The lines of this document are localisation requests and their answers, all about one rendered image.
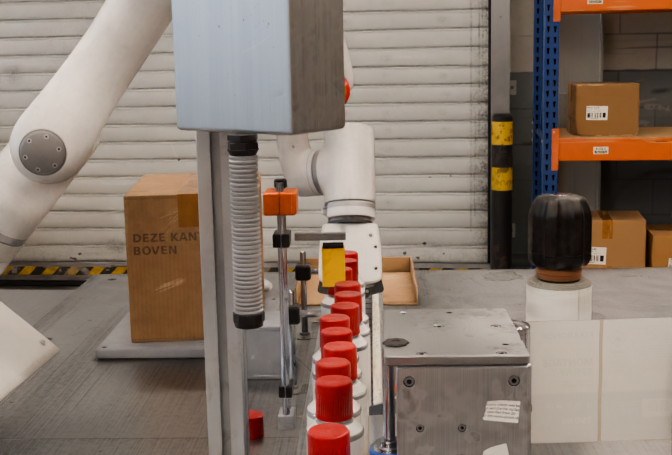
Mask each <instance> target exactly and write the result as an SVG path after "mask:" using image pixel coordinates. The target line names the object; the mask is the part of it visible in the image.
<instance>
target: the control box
mask: <svg viewBox="0 0 672 455"><path fill-rule="evenodd" d="M172 23H173V45H174V67H175V90H176V112H177V127H178V129H180V130H187V131H207V132H228V133H249V134H269V135H290V136H293V135H300V134H308V133H316V132H323V131H331V130H338V129H342V128H344V126H345V98H346V87H345V83H344V40H343V0H172Z"/></svg>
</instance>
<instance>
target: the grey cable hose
mask: <svg viewBox="0 0 672 455"><path fill-rule="evenodd" d="M257 139H258V135H257V134H249V133H233V134H228V135H227V140H228V149H227V151H228V153H229V154H230V155H229V156H228V158H229V159H230V160H229V163H231V164H230V165H229V168H231V169H229V172H231V173H230V174H229V176H230V177H231V178H229V181H231V182H230V186H231V187H230V190H232V191H230V194H231V196H230V199H232V200H230V203H231V205H230V207H231V208H232V209H231V212H232V213H231V217H232V218H231V221H232V222H231V225H232V227H231V230H233V231H232V232H231V234H232V239H233V240H232V243H233V244H232V248H233V249H232V252H233V253H232V256H233V258H232V260H233V263H232V264H233V265H234V266H233V274H234V275H233V278H234V279H233V282H234V284H233V286H234V288H233V291H234V304H235V305H234V308H235V309H234V312H233V322H234V325H235V327H236V328H238V329H243V330H251V329H257V328H260V327H262V326H263V322H264V321H265V312H264V310H263V308H262V307H263V304H262V302H263V301H262V291H261V290H262V282H261V281H262V278H261V277H262V274H261V272H262V270H261V265H260V264H261V261H260V260H261V256H260V255H261V252H260V251H261V248H260V246H261V244H260V242H261V239H259V238H260V230H259V229H260V226H259V225H260V221H259V220H260V217H258V216H260V213H259V211H260V209H259V208H258V207H259V204H258V203H259V199H258V198H259V195H257V194H258V193H259V191H258V189H259V186H257V185H258V184H259V182H258V181H257V180H259V178H258V177H257V176H258V173H257V171H258V168H256V167H258V164H257V162H258V159H256V158H258V155H256V154H257V152H258V150H259V148H258V142H257Z"/></svg>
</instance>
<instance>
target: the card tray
mask: <svg viewBox="0 0 672 455"><path fill-rule="evenodd" d="M306 263H310V264H311V268H319V258H306ZM381 279H382V283H383V287H384V291H383V292H382V293H383V305H418V285H417V280H416V275H415V270H414V265H413V260H412V257H382V278H381ZM319 281H320V280H319V275H312V276H311V279H310V280H308V281H307V306H321V301H322V300H323V299H324V295H325V294H322V293H319V292H318V290H317V289H318V285H319ZM295 303H299V304H300V306H301V283H300V281H297V282H296V285H295Z"/></svg>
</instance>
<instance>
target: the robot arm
mask: <svg viewBox="0 0 672 455"><path fill-rule="evenodd" d="M171 21H172V0H106V1H105V3H104V4H103V6H102V7H101V9H100V11H99V12H98V14H97V15H96V17H95V19H94V20H93V22H92V23H91V25H90V26H89V28H88V30H87V31H86V33H85V34H84V36H83V37H82V39H81V40H80V41H79V43H78V44H77V46H76V47H75V49H74V50H73V51H72V53H71V54H70V55H69V57H68V58H67V59H66V61H65V62H64V63H63V65H62V66H61V67H60V68H59V70H58V71H57V72H56V74H55V75H54V76H53V77H52V79H51V80H50V81H49V82H48V84H47V85H46V86H45V88H44V89H43V90H42V91H41V92H40V94H39V95H38V96H37V97H36V99H35V100H34V101H33V102H32V103H31V104H30V106H29V107H28V108H27V109H26V110H25V112H24V113H23V114H22V115H21V117H20V118H19V119H18V121H17V123H16V124H15V126H14V128H13V131H12V133H11V136H10V141H9V143H8V144H7V145H6V146H5V147H4V149H3V150H2V151H1V152H0V275H1V274H2V273H3V272H4V270H5V269H6V268H7V266H8V265H9V264H10V262H11V261H12V260H13V258H14V257H15V256H16V254H17V253H18V252H19V250H20V249H21V248H22V247H23V245H24V244H25V243H26V241H27V240H28V239H29V237H30V236H31V235H32V233H33V232H34V231H35V229H36V228H37V227H38V225H39V224H40V223H41V221H42V220H43V219H44V217H45V216H46V215H47V213H48V212H49V211H50V209H51V208H52V207H53V206H54V204H55V203H56V202H57V200H58V199H59V197H60V196H61V195H62V194H63V192H64V191H65V190H66V188H67V187H68V186H69V184H70V183H71V182H72V180H73V179H74V178H75V177H76V175H77V174H78V173H79V171H80V170H81V169H82V167H83V166H84V165H85V164H86V162H87V161H88V160H89V158H90V157H91V156H92V154H93V153H94V151H95V150H96V148H97V146H98V144H99V141H100V137H101V130H102V129H103V127H104V125H105V124H106V122H107V120H108V118H109V117H110V115H111V113H112V112H113V110H114V108H115V107H116V105H117V104H118V102H119V100H120V99H121V97H122V96H123V94H124V92H125V91H126V89H127V88H128V86H129V85H130V83H131V82H132V80H133V78H134V77H135V75H136V74H137V72H138V71H139V69H140V68H141V66H142V65H143V63H144V62H145V60H146V59H147V57H148V56H149V54H150V53H151V51H152V50H153V48H154V47H155V45H156V44H157V42H158V41H159V39H160V38H161V36H162V35H163V33H164V32H165V30H166V29H167V27H168V25H169V24H170V22H171ZM343 40H344V77H345V78H346V80H347V81H348V83H349V86H350V91H351V90H352V88H353V84H354V75H353V69H352V64H351V60H350V56H349V52H348V47H347V43H346V39H345V34H344V30H343ZM276 141H277V149H278V154H279V159H280V163H281V167H282V171H283V175H284V178H285V179H286V180H287V186H288V188H297V189H298V196H300V197H310V196H320V195H324V206H325V207H322V209H321V214H322V216H326V217H328V221H329V222H327V224H324V225H323V226H322V231H321V232H346V240H327V241H320V248H319V280H320V281H319V285H318V289H317V290H318V292H319V293H322V294H326V295H327V287H323V286H322V245H323V242H344V245H345V250H352V251H356V252H357V253H358V272H359V275H358V277H360V278H361V279H362V280H363V281H364V282H365V287H368V286H372V287H369V288H365V300H366V299H367V298H368V297H369V296H370V295H374V294H378V293H381V292H383V291H384V287H383V283H382V279H381V278H382V256H381V243H380V235H379V230H378V225H377V224H375V223H373V222H372V221H374V220H375V219H376V206H375V141H374V129H373V128H372V127H371V126H368V125H366V124H361V123H345V126H344V128H342V129H338V130H331V131H324V145H323V147H322V149H321V150H315V151H313V150H312V149H311V147H310V144H309V139H308V134H300V135H293V136H290V135H276Z"/></svg>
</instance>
